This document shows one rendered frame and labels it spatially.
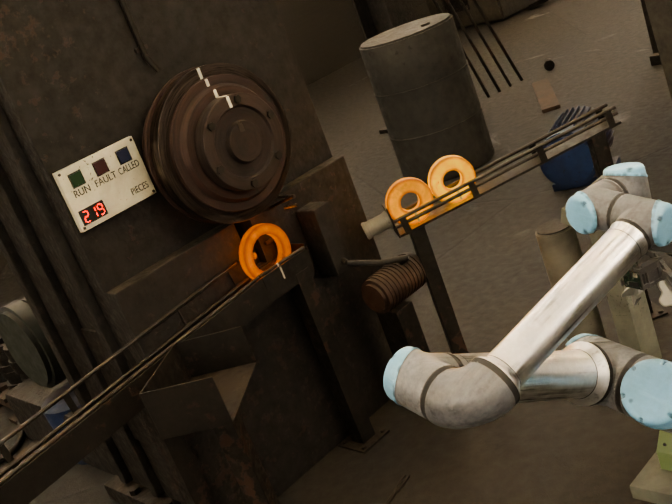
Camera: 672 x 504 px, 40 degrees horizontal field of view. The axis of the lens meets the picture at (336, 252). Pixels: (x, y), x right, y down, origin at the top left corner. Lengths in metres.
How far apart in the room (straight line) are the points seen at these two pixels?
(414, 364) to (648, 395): 0.59
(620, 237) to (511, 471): 1.06
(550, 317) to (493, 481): 1.04
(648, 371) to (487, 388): 0.54
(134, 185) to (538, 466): 1.42
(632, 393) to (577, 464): 0.62
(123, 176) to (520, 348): 1.37
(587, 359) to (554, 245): 0.77
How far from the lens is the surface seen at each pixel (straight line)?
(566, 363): 2.11
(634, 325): 2.95
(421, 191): 2.96
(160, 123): 2.62
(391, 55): 5.33
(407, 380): 1.79
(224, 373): 2.52
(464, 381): 1.72
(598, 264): 1.88
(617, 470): 2.68
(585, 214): 2.04
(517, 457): 2.83
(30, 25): 2.66
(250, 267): 2.80
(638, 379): 2.16
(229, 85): 2.71
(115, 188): 2.69
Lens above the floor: 1.59
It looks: 19 degrees down
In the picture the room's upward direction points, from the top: 21 degrees counter-clockwise
